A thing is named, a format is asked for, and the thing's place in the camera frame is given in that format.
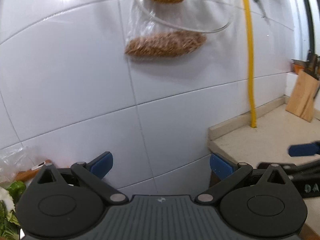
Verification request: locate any hanging bag of grain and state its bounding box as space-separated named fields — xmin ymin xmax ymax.
xmin=124 ymin=0 xmax=234 ymax=59

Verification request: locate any black handled knife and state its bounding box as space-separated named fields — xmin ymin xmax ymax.
xmin=306 ymin=50 xmax=320 ymax=81

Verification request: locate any white foam fruit net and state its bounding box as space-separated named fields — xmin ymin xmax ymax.
xmin=0 ymin=187 xmax=15 ymax=212

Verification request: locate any wooden knife block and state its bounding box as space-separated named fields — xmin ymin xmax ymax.
xmin=286 ymin=69 xmax=319 ymax=122

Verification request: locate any clear plastic bag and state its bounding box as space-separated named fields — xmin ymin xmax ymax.
xmin=1 ymin=145 xmax=52 ymax=183

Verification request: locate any yellow vertical pipe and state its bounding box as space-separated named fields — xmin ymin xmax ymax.
xmin=242 ymin=0 xmax=257 ymax=128

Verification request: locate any dark green leafy vegetable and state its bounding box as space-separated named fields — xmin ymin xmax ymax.
xmin=1 ymin=181 xmax=27 ymax=239

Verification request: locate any orange bowl with metal bowl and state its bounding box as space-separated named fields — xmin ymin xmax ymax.
xmin=292 ymin=59 xmax=307 ymax=74

